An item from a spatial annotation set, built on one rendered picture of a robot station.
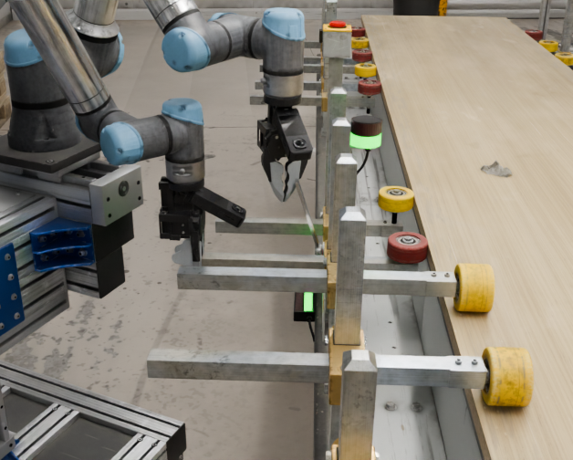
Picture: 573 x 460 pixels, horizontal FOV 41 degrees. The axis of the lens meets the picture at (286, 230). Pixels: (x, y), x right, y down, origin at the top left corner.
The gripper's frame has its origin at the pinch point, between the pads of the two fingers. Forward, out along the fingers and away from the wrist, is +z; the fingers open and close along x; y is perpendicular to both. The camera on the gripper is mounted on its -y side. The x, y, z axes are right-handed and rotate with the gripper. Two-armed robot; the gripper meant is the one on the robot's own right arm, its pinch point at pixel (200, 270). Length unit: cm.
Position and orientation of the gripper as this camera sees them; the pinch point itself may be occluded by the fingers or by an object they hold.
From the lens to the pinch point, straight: 159.6
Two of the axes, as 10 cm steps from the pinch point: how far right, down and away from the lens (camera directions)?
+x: -0.4, 4.2, -9.1
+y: -10.0, -0.3, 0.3
